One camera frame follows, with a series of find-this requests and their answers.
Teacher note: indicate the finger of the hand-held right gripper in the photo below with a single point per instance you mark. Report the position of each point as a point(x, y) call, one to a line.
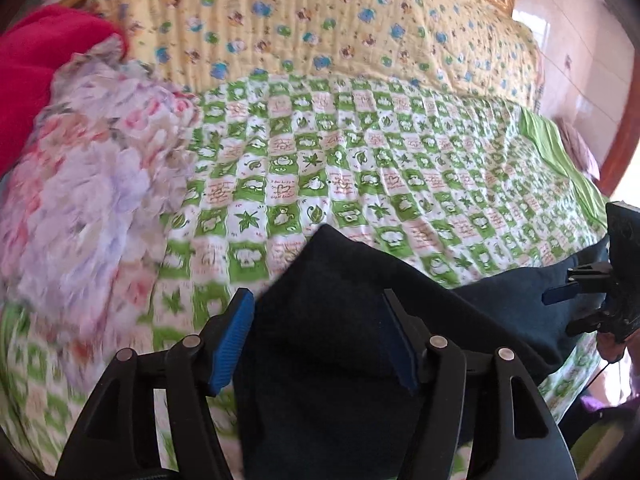
point(559, 295)
point(585, 322)

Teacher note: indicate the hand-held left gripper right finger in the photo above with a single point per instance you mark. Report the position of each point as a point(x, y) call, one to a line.
point(400, 342)

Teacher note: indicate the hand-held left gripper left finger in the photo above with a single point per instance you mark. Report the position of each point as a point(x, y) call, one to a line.
point(232, 340)

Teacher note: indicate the dark navy pants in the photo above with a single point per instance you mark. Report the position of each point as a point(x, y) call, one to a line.
point(340, 340)

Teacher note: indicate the person's right hand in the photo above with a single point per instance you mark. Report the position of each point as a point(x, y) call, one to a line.
point(609, 347)

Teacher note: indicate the purple garment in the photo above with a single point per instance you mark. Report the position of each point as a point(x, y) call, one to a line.
point(632, 385)

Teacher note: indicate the green checked printed blanket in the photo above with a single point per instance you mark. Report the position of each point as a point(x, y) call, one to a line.
point(350, 170)

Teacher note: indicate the pastel floral cloth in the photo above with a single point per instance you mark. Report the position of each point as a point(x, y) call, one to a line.
point(95, 195)

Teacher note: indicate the red cloth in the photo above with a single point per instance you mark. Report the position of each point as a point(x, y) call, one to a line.
point(40, 65)

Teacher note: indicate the yellow printed quilt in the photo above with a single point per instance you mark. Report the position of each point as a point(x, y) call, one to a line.
point(320, 15)

